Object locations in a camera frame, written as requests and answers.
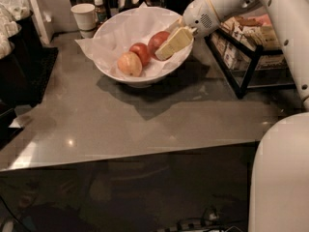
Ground black wire condiment rack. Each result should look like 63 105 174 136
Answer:
205 16 295 99

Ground red apple back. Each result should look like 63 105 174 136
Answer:
129 43 151 67

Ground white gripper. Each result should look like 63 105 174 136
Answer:
154 0 220 61

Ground white bowl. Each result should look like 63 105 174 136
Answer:
92 6 196 89

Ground power strip on floor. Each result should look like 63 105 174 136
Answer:
153 210 245 232

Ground red apple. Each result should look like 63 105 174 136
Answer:
148 31 170 60
129 43 151 67

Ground yellow-red apple front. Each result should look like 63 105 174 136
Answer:
117 51 142 77

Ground white paper cup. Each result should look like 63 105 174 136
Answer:
70 3 97 38

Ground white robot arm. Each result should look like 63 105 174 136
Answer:
183 0 309 232

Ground white paper liner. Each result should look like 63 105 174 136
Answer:
74 2 194 79

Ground small brown sauce bottle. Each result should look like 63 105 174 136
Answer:
94 0 107 24

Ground white napkin box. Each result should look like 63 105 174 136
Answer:
30 0 54 44

